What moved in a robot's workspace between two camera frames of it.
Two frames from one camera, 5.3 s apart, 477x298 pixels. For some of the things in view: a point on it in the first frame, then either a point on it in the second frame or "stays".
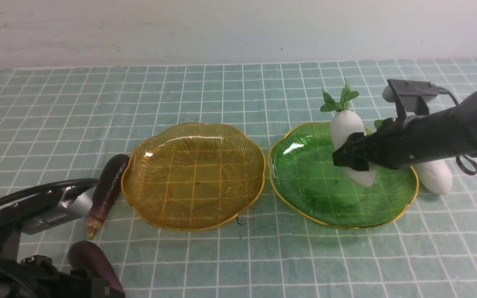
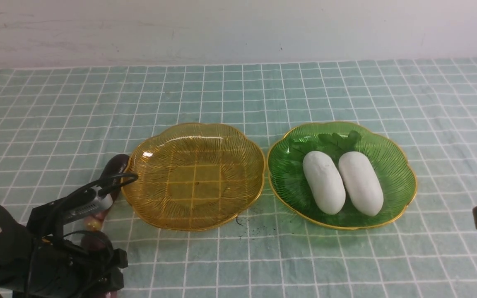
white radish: x=344 y=122 → x=325 y=185
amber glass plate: x=193 y=176 stays
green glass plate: x=304 y=181 stays
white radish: x=435 y=176 → x=362 y=184
